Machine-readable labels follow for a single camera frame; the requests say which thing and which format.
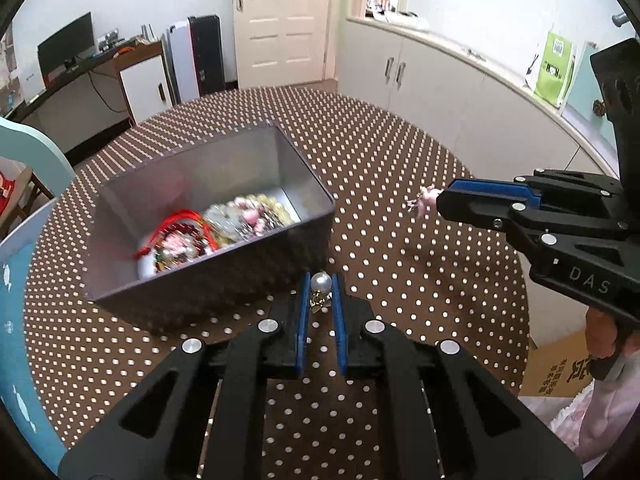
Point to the white small cabinet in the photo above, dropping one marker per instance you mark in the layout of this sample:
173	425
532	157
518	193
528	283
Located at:
145	85

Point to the white computer tower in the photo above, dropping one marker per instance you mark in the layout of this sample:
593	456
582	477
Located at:
182	60

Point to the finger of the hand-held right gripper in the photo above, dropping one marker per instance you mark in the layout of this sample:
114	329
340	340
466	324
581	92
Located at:
490	187
475	210

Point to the green paper bag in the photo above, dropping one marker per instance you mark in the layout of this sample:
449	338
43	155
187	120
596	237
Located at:
555	67

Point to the grey metal box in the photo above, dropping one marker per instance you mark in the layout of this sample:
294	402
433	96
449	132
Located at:
225	285

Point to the white counter cabinet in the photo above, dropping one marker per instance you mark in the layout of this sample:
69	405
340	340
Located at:
450	90

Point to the wooden chair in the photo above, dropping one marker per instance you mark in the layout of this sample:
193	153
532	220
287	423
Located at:
35	190

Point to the cardboard box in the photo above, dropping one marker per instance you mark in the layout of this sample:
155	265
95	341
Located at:
555	365

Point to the black monitor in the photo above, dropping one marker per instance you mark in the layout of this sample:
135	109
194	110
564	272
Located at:
65	45

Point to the light blue board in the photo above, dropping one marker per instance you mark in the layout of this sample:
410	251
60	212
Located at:
585	90

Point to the person's right forearm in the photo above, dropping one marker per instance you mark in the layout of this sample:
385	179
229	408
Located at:
615	420

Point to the row of small figurines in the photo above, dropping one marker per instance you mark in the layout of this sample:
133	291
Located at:
384	2

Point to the black desk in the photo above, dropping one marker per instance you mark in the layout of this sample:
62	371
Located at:
107	57

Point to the blue patterned blanket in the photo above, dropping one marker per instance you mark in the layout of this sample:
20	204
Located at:
20	360

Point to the pink charm with silver clasp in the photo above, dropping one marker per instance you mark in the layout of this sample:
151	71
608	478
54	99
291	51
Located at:
427	197

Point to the clear crystal ornament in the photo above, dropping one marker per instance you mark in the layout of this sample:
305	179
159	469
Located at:
225	221

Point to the black computer tower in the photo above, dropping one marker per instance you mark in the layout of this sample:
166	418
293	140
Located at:
207	55

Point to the pearl earring with gold bow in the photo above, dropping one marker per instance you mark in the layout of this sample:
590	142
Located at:
320	282

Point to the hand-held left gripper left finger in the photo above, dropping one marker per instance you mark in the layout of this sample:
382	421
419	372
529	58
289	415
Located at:
303	330

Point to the person's right hand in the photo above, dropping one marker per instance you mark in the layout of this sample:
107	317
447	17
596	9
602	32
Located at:
602	335

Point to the white door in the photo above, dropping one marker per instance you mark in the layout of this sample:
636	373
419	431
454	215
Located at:
285	25

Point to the teal and white bed frame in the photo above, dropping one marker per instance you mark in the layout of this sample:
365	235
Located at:
50	155

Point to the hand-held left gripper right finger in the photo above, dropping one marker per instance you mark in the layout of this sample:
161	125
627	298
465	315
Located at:
341	330

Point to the white cloth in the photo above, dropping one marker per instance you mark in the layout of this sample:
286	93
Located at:
407	20

